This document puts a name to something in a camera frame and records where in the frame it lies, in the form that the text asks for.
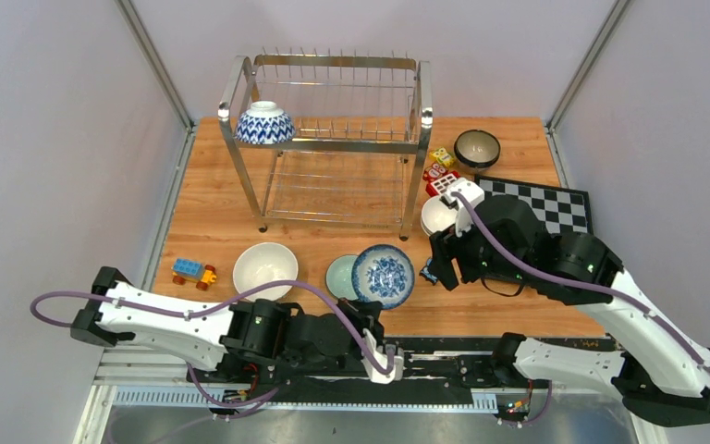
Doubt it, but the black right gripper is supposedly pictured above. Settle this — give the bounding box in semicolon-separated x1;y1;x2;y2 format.
425;217;529;290

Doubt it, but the cream bowl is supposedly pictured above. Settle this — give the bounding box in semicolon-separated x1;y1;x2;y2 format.
421;195;457;236

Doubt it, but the white blue floral bowl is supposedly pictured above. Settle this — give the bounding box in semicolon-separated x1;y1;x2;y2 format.
351;244;415;310

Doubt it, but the small celadon cup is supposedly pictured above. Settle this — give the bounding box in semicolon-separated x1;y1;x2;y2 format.
325;254;358;301

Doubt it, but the pink brown bowl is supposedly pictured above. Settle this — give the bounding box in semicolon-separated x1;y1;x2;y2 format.
455;162;495;176

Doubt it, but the dark blue floral bowl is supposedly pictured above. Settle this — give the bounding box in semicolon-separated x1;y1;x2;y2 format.
454;129;501;166

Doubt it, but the steel two-tier dish rack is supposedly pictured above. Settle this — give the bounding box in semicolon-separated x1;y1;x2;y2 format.
217;49;434;240

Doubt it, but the blue white patterned bowl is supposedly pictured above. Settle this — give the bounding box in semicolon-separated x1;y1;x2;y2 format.
235;100;296;145

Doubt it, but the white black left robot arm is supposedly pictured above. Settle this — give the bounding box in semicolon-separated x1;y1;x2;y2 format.
68;267;401;384

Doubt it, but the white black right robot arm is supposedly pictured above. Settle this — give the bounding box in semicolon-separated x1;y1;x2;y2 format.
429;189;710;427

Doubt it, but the blue owl toy block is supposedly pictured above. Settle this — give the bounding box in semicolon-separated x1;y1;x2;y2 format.
419;258;439;286

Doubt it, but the red calculator toy block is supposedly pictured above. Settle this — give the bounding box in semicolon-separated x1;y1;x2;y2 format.
425;171;460;197

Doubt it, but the red owl toy block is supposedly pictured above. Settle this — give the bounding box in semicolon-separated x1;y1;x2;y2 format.
422;162;447;182

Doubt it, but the yellow owl toy block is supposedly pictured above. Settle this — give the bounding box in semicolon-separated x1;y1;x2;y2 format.
429;147;456;170

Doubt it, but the black white checkerboard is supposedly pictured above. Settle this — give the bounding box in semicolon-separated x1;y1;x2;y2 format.
474;175;594;234

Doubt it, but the blue orange toy car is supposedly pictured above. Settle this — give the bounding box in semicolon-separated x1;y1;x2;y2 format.
172;258;217;291

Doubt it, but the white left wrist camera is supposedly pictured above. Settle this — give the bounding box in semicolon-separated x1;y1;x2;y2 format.
361;329;405;385

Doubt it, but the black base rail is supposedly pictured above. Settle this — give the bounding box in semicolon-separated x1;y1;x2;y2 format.
94;333;577;424

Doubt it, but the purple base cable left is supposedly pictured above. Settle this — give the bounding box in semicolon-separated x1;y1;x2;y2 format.
186;367;279;424

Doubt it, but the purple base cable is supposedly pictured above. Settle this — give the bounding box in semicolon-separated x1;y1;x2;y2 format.
494;382;554;429
186;367;279;424

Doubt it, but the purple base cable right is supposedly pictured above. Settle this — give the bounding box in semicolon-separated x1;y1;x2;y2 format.
494;382;554;429

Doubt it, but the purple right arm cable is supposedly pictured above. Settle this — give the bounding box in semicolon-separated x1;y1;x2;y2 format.
449;191;710;419

